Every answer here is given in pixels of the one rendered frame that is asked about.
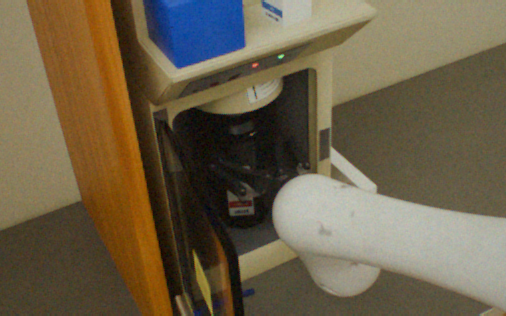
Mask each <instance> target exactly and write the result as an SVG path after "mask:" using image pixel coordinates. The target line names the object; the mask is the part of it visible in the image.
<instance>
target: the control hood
mask: <svg viewBox="0 0 506 316"><path fill-rule="evenodd" d="M377 13H378V11H377V10H376V9H374V8H373V7H372V6H370V5H369V4H367V3H366V2H364V1H362V0H311V16H309V17H308V18H305V19H303V20H301V21H299V22H296V23H293V24H290V25H288V26H285V27H282V26H281V25H279V24H277V23H275V22H273V21H271V20H270V19H268V18H267V17H266V16H264V15H262V8H261V3H259V4H257V5H254V6H251V7H245V8H243V17H244V30H245V42H246V47H244V48H243V49H240V50H237V51H234V52H231V53H228V54H226V55H220V56H217V57H215V58H211V59H209V60H206V61H203V62H200V63H198V64H192V65H190V66H186V67H184V68H181V69H177V68H175V66H174V64H172V63H171V62H170V61H169V60H168V59H167V57H166V56H165V55H164V54H163V53H162V52H161V51H160V49H158V47H157V46H156V45H155V44H154V43H153V42H152V41H151V39H150V38H149V37H146V38H144V39H140V41H138V42H139V48H140V52H141V57H142V62H143V72H144V77H145V81H146V87H147V91H148V97H149V99H150V102H151V103H152V104H153V106H158V105H164V104H166V103H169V102H172V101H175V100H177V98H178V97H179V96H180V95H181V93H182V92H183V89H184V88H186V87H187V85H188V84H189V83H190V82H192V81H195V80H200V79H203V78H206V77H208V76H211V75H214V74H217V73H219V72H222V71H227V70H230V69H233V68H235V67H238V66H241V65H243V64H246V63H251V62H254V61H257V60H260V59H263V58H266V57H268V56H271V55H276V54H279V53H282V52H285V51H287V50H290V49H293V48H295V47H301V46H303V45H306V44H309V43H311V42H312V44H310V46H309V47H307V48H306V49H305V50H303V51H302V53H301V54H300V55H297V56H296V57H295V58H294V59H293V61H294V60H297V59H300V58H302V57H305V56H308V55H312V54H315V53H318V52H320V51H323V50H326V49H328V48H334V47H336V46H339V45H342V44H343V42H344V41H346V40H348V39H349V38H351V36H352V35H354V34H355V33H357V32H359V30H360V29H361V28H363V27H364V26H365V25H367V24H368V23H369V22H371V21H372V20H373V19H374V18H376V15H377Z"/></svg>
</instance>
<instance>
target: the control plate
mask: <svg viewBox="0 0 506 316"><path fill-rule="evenodd" d="M310 44H312V42H311V43H309V44H306V45H303V46H301V47H295V48H293V49H290V50H287V51H285V52H282V53H279V54H276V55H271V56H268V57H266V58H263V59H260V60H257V61H254V62H251V63H246V64H243V65H241V66H238V67H235V68H233V69H230V70H227V71H222V72H219V73H217V74H214V75H211V76H208V77H206V78H203V79H200V80H195V81H192V82H190V83H189V84H188V85H187V87H186V88H184V89H183V92H182V93H181V95H180V96H179V97H178V98H177V99H179V98H182V97H187V96H190V95H192V94H195V93H198V92H200V91H203V90H206V89H208V88H210V86H209V85H211V84H213V83H215V82H219V85H222V84H225V83H227V82H230V81H227V80H229V79H230V78H231V77H232V76H234V75H237V74H240V73H242V74H241V75H240V76H239V77H238V78H237V79H241V78H243V77H246V76H249V75H251V72H249V71H252V70H255V71H254V73H256V72H259V71H264V70H266V68H263V67H264V66H266V65H269V66H268V69H269V68H272V67H275V66H277V65H280V63H278V62H279V61H282V60H284V61H283V62H282V63H288V62H291V61H293V59H294V58H295V57H296V56H297V55H300V54H301V53H302V51H303V50H305V49H306V48H307V47H309V46H310ZM280 55H284V56H283V57H281V58H277V57H278V56H280ZM255 63H259V64H257V65H256V66H252V67H251V65H253V64H255ZM219 85H217V86H219ZM217 86H216V87H217ZM197 88H199V89H198V90H197V91H196V92H191V91H192V90H194V89H197Z"/></svg>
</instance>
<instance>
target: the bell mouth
mask: <svg viewBox="0 0 506 316"><path fill-rule="evenodd" d="M283 83H284V81H283V78H282V77H280V78H277V79H272V80H269V81H267V82H265V83H262V84H259V85H257V86H254V87H251V88H246V89H243V90H241V91H238V92H236V93H234V94H231V95H228V96H223V97H220V98H217V99H215V100H212V101H210V102H208V103H205V104H202V105H197V106H194V107H195V108H197V109H200V110H201V111H204V112H208V113H219V114H234V113H246V112H250V111H253V110H256V109H258V108H260V107H262V106H264V105H268V103H270V102H271V101H273V100H274V99H275V98H276V97H277V96H278V95H279V93H280V92H281V90H282V88H283Z"/></svg>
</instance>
